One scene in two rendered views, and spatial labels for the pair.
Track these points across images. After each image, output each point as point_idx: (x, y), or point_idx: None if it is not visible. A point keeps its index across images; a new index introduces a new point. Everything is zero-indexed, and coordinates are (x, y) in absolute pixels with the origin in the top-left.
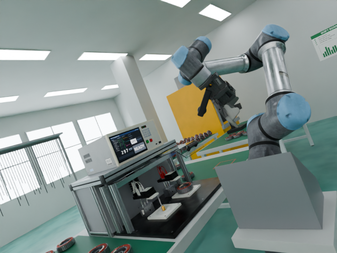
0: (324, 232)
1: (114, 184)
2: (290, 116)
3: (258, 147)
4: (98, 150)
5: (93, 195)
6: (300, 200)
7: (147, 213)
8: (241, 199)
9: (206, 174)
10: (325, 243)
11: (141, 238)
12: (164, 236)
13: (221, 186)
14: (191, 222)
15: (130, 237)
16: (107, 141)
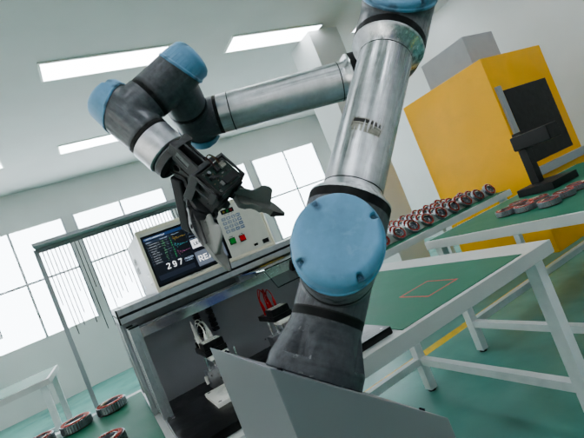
0: None
1: (136, 328)
2: (303, 267)
3: (292, 319)
4: (139, 257)
5: (123, 339)
6: None
7: (215, 383)
8: (251, 431)
9: (375, 310)
10: None
11: (169, 436)
12: None
13: (362, 353)
14: (241, 431)
15: (166, 425)
16: (138, 244)
